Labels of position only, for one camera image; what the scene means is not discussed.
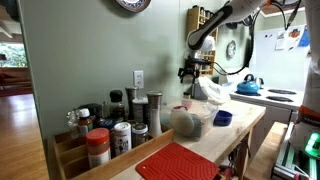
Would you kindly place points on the white label spice jar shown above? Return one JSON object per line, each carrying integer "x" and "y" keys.
{"x": 140, "y": 110}

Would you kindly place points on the white wall outlet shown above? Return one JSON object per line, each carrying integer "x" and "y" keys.
{"x": 138, "y": 79}

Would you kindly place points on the orange plastic cup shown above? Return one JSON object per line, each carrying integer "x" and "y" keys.
{"x": 186, "y": 103}

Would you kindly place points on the red brown sofa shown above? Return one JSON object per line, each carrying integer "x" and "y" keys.
{"x": 13, "y": 80}

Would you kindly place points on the white paper sheet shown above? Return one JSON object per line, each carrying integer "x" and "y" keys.
{"x": 281, "y": 40}

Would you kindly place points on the white refrigerator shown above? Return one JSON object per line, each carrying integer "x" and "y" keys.
{"x": 283, "y": 66}

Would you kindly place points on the round white plastic lid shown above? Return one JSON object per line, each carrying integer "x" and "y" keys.
{"x": 181, "y": 122}

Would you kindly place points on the red lid spice jar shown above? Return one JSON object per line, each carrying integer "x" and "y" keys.
{"x": 98, "y": 148}

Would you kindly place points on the white printed spice shaker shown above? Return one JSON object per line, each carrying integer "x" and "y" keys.
{"x": 122, "y": 138}

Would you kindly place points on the small glass jar dark lid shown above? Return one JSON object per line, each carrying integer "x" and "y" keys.
{"x": 139, "y": 135}

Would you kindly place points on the small silver pot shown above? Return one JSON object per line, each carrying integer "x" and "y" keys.
{"x": 260, "y": 82}

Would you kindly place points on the navy canister white lid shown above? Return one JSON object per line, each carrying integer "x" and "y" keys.
{"x": 106, "y": 124}

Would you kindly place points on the red silicone mat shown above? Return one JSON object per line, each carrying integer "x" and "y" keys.
{"x": 176, "y": 163}

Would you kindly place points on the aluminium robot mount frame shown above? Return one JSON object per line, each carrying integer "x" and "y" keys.
{"x": 283, "y": 160}

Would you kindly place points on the black cap glass bottle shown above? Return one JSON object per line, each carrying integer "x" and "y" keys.
{"x": 116, "y": 105}

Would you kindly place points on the decorative patterned wall plate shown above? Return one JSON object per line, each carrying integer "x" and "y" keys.
{"x": 133, "y": 4}

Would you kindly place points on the blue plastic cup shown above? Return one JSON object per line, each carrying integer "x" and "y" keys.
{"x": 222, "y": 118}

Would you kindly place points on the clear glass shaker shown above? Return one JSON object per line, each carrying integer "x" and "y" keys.
{"x": 71, "y": 123}

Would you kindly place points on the orange fridge note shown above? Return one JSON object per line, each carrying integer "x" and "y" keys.
{"x": 294, "y": 33}

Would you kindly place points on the black hanging pan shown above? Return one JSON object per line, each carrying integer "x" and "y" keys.
{"x": 231, "y": 25}
{"x": 247, "y": 20}

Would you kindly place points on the white electric stove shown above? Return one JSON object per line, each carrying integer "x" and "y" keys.
{"x": 260, "y": 98}

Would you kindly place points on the dark steel grinder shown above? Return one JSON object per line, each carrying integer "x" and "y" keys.
{"x": 131, "y": 98}

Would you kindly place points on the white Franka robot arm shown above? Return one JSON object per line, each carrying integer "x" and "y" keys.
{"x": 210, "y": 26}

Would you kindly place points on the blue paper sheet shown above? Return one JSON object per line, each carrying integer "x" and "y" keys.
{"x": 304, "y": 37}

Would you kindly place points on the wooden spice tray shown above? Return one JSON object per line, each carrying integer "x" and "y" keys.
{"x": 133, "y": 158}

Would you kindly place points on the white cap brown spice bottle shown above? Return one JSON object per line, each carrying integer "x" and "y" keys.
{"x": 85, "y": 121}

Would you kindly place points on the small round wall plate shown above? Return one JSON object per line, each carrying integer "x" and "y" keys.
{"x": 230, "y": 49}

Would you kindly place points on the large clear plastic container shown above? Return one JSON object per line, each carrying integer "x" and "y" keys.
{"x": 206, "y": 116}

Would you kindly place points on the dark lid spice jar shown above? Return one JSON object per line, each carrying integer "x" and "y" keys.
{"x": 90, "y": 109}

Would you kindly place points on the tall steel white grinder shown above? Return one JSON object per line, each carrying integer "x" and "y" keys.
{"x": 155, "y": 113}

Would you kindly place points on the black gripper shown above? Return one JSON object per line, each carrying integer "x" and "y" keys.
{"x": 195, "y": 68}

